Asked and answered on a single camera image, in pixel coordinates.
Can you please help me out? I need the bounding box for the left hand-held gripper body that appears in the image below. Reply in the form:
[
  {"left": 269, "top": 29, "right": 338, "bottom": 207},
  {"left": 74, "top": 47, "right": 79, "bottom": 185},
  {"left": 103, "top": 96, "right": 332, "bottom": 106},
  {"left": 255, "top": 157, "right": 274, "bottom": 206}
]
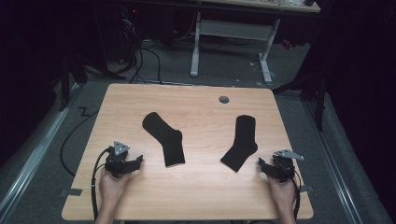
[{"left": 104, "top": 140, "right": 134, "bottom": 179}]

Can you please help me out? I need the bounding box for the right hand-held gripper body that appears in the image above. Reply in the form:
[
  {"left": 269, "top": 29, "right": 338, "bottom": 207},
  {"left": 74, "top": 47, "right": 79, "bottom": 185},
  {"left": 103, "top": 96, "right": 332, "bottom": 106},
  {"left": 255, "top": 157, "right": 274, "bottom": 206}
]
[{"left": 270, "top": 148, "right": 305, "bottom": 184}]

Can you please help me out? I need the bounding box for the black sock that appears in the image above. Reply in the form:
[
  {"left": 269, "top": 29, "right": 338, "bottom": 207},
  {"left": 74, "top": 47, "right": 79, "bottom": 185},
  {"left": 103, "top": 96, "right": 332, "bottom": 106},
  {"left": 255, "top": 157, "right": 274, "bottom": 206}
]
[
  {"left": 142, "top": 111, "right": 187, "bottom": 168},
  {"left": 219, "top": 114, "right": 259, "bottom": 173}
]

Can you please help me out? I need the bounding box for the person's left hand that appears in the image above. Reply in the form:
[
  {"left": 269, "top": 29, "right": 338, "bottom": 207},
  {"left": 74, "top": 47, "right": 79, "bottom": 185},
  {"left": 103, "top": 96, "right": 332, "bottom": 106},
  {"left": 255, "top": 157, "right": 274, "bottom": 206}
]
[{"left": 98, "top": 167, "right": 134, "bottom": 204}]

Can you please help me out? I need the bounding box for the person's right hand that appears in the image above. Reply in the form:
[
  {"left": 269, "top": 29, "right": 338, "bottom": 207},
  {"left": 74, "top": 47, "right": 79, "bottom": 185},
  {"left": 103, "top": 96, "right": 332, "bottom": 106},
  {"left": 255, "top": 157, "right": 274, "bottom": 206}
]
[{"left": 267, "top": 175, "right": 297, "bottom": 210}]

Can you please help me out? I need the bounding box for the black metal stand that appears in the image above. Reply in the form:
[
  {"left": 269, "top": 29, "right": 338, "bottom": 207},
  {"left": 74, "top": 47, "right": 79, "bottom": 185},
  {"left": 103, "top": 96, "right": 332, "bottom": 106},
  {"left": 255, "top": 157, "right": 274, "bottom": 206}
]
[
  {"left": 271, "top": 69, "right": 329, "bottom": 133},
  {"left": 57, "top": 50, "right": 127, "bottom": 112}
]

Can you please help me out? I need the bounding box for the dark computer tower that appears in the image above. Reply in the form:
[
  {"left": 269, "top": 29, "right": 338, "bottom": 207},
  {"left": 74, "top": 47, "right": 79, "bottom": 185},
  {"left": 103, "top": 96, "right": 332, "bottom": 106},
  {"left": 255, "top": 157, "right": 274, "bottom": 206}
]
[{"left": 116, "top": 4, "right": 143, "bottom": 63}]

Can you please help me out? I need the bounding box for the white-legged wooden desk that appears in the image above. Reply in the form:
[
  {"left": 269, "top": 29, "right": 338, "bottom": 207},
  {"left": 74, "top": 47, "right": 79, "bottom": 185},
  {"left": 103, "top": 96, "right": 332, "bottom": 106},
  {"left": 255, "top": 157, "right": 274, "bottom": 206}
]
[{"left": 189, "top": 0, "right": 321, "bottom": 84}]

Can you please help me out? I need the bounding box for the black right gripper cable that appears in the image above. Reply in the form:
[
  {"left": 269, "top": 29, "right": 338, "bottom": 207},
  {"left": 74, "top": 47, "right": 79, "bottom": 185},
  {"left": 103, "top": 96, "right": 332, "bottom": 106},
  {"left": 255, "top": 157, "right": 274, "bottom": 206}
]
[{"left": 289, "top": 167, "right": 303, "bottom": 221}]

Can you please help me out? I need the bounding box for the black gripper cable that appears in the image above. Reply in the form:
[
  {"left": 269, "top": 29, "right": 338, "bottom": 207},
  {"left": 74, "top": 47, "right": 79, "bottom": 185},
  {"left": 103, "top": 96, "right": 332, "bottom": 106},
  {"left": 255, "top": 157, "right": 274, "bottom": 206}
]
[
  {"left": 289, "top": 167, "right": 303, "bottom": 221},
  {"left": 91, "top": 147, "right": 114, "bottom": 221}
]

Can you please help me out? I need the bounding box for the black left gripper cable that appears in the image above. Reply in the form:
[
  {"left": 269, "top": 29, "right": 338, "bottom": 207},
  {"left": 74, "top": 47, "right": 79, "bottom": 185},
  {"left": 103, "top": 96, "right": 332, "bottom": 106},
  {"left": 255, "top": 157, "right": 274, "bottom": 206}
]
[{"left": 91, "top": 147, "right": 114, "bottom": 221}]

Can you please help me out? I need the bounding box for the metal floor rail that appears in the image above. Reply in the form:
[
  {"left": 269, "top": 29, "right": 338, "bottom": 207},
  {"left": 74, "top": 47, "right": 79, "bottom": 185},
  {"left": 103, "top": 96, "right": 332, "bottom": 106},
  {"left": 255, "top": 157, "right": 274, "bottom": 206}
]
[
  {"left": 0, "top": 82, "right": 82, "bottom": 220},
  {"left": 302, "top": 100, "right": 365, "bottom": 224}
]

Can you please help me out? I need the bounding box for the thin black floor cable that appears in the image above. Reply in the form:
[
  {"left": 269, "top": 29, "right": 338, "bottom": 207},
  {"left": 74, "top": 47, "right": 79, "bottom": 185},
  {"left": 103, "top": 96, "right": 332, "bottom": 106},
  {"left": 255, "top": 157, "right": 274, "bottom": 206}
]
[{"left": 59, "top": 106, "right": 100, "bottom": 178}]

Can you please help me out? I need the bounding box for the bundle of black floor cables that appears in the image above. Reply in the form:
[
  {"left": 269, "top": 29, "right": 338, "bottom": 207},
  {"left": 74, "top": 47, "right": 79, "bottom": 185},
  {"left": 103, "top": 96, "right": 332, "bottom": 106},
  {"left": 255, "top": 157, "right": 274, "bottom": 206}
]
[{"left": 122, "top": 18, "right": 163, "bottom": 86}]

